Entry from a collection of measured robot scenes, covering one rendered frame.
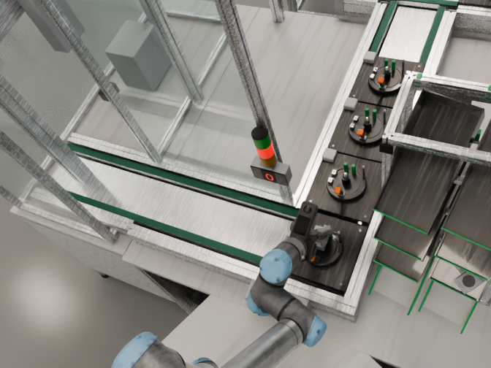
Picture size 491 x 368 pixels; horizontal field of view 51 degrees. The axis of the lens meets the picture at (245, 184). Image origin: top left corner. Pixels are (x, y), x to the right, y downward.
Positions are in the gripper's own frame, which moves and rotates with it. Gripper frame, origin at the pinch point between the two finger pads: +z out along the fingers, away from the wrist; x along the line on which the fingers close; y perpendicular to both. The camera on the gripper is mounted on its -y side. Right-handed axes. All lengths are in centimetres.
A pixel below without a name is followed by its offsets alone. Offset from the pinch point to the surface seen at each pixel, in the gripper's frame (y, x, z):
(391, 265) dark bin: 3.3, 24.9, -7.3
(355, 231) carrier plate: 6.8, 8.6, 20.0
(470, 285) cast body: -0.8, 45.0, -13.9
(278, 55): -42, -53, 81
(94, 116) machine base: -3, -127, 44
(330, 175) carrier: -7.1, -6.0, 30.3
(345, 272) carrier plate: 17.9, 10.1, 9.6
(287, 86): -31, -42, 70
